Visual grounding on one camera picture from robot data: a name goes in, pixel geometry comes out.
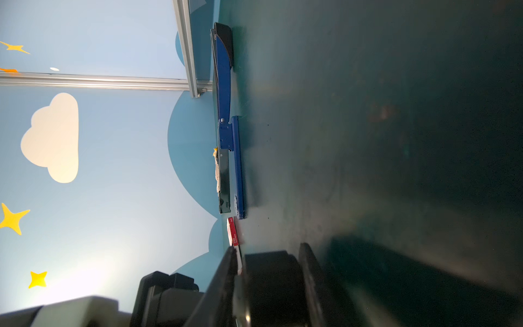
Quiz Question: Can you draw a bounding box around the white knit glove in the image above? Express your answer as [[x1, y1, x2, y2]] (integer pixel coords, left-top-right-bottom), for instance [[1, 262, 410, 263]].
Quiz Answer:
[[213, 148, 221, 193]]

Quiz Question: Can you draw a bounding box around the aluminium rail frame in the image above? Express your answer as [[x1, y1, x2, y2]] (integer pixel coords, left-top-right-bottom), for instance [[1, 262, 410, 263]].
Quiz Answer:
[[1, 1, 212, 98]]

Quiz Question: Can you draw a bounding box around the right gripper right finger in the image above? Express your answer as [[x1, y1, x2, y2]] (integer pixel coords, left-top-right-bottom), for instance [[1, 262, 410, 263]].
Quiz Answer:
[[298, 243, 339, 326]]

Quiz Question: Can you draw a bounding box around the red white staple box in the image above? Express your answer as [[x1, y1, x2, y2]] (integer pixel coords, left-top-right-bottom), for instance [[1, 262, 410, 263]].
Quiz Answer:
[[227, 217, 240, 247]]

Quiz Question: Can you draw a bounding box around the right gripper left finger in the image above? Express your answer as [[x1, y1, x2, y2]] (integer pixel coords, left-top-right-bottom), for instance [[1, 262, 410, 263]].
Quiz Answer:
[[183, 247, 238, 327]]

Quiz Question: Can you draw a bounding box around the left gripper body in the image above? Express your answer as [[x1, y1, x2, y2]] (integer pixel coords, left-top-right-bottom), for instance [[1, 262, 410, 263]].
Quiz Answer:
[[130, 271, 204, 326]]

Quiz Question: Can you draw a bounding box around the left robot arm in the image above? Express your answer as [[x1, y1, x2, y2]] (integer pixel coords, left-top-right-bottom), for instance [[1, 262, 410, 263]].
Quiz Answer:
[[1, 271, 204, 326]]

